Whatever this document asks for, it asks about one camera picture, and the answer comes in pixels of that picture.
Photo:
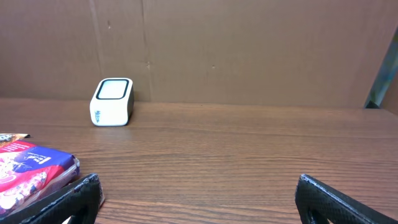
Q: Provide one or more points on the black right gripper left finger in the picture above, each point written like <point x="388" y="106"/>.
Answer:
<point x="77" y="203"/>

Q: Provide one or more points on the white barcode scanner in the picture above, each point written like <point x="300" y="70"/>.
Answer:
<point x="112" y="103"/>

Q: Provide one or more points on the red purple packet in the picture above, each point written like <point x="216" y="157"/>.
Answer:
<point x="30" y="173"/>

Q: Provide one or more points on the yellow snack bag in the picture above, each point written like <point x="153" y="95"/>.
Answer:
<point x="8" y="138"/>

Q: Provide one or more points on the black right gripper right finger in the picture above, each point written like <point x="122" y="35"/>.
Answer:
<point x="319" y="203"/>

